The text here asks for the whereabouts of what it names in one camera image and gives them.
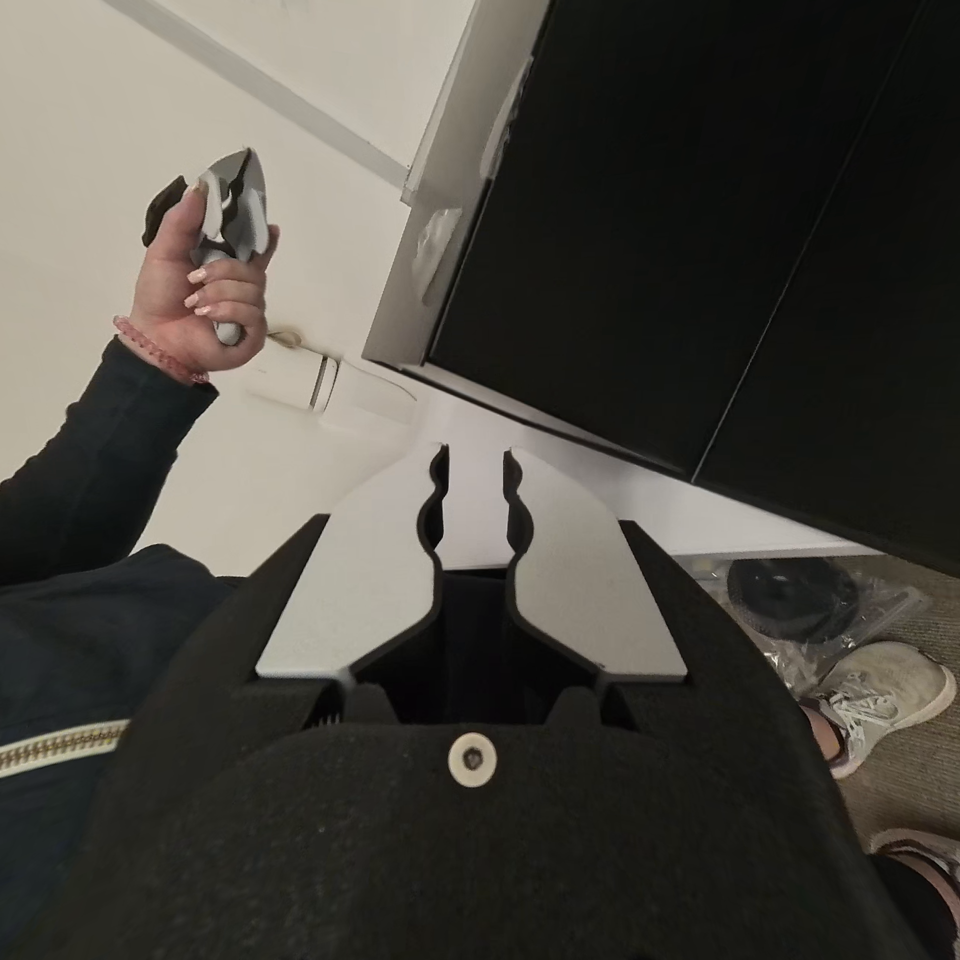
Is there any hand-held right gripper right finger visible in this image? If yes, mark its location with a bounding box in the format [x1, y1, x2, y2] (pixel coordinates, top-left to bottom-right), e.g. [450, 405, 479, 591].
[504, 448, 691, 681]

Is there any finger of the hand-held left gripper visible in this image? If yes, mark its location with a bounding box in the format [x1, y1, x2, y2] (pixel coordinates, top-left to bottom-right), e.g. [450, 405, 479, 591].
[223, 166, 273, 262]
[196, 148, 254, 243]

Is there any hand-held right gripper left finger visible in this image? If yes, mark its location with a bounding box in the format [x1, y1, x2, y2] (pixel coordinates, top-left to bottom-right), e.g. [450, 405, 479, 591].
[255, 442, 451, 687]

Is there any person's left forearm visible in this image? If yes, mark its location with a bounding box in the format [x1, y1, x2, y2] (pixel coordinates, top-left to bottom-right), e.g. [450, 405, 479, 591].
[0, 337, 219, 586]

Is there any person's left hand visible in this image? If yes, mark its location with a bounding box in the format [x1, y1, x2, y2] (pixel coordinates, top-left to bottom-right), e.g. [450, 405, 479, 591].
[131, 183, 281, 376]

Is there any clear plastic bag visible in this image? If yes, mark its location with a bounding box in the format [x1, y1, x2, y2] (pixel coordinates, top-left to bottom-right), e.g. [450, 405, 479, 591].
[411, 206, 464, 305]

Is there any plastic bag with black disc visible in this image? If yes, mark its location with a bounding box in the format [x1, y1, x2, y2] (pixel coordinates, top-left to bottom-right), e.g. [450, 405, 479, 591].
[705, 556, 927, 687]

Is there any clear plastic wrap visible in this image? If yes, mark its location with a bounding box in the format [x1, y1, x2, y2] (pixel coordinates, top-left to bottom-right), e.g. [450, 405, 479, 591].
[480, 56, 535, 181]

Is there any person's navy zip jacket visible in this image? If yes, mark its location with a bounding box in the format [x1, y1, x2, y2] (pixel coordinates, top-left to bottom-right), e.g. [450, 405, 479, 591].
[0, 543, 252, 960]

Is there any person's white sneaker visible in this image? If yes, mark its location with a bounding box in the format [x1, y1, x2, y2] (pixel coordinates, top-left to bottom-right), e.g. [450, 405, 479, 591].
[870, 827, 960, 901]
[798, 641, 959, 781]

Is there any black fronted white cabinet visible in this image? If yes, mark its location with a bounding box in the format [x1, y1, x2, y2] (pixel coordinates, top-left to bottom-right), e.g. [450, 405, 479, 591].
[362, 0, 960, 580]

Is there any white wall cable duct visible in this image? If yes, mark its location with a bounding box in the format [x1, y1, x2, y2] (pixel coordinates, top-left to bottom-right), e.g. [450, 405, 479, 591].
[101, 0, 411, 179]

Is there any pink bead bracelet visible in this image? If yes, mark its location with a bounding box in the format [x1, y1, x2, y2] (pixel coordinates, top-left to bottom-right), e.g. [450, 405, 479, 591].
[112, 315, 213, 387]

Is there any white wall socket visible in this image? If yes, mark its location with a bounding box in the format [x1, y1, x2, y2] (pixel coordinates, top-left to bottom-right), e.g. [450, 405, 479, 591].
[243, 328, 419, 435]

